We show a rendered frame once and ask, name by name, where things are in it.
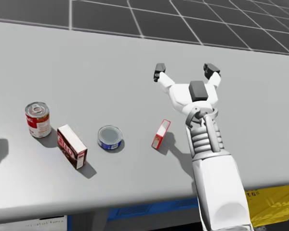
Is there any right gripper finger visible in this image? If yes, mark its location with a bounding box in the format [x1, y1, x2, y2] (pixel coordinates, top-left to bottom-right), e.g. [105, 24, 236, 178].
[153, 63, 176, 94]
[203, 63, 222, 90]

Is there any red and white can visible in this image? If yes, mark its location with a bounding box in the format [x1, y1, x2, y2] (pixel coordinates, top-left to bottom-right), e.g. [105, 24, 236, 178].
[25, 101, 52, 139]

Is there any brown and red carton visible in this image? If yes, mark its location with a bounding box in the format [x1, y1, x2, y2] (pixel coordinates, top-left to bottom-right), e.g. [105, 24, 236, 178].
[57, 124, 88, 170]

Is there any blue box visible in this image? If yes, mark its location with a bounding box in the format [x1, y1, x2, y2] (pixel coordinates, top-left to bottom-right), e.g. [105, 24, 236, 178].
[106, 197, 201, 222]

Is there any red and white carton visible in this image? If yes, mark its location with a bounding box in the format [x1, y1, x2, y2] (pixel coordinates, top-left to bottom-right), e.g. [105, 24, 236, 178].
[151, 119, 172, 150]

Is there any blue flat can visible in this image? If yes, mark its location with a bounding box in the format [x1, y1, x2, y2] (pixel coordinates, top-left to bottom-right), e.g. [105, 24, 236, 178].
[97, 125, 123, 151]

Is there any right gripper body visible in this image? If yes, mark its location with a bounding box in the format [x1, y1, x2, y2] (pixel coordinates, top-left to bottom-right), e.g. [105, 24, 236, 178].
[167, 80, 219, 116]

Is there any white box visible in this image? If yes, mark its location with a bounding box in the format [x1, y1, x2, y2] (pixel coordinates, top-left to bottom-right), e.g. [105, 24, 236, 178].
[0, 215, 68, 231]

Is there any yellow box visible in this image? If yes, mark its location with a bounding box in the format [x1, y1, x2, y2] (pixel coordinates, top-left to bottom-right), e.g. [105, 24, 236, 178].
[245, 183, 289, 228]

